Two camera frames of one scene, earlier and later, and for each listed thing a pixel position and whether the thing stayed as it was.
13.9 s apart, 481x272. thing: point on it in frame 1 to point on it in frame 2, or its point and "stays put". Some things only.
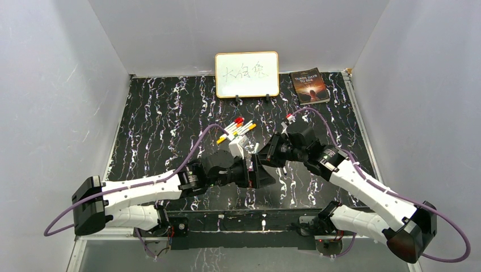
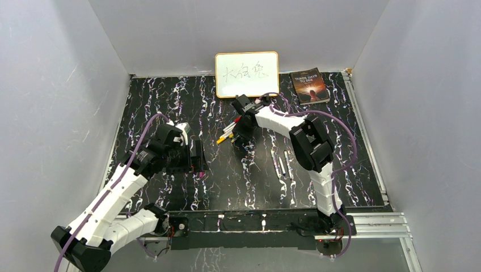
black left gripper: x=261 y=178 to x=196 y=164
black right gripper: x=269 y=152 to x=239 y=130
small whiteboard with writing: x=247 y=74 stays put
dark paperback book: x=309 y=86 stays put
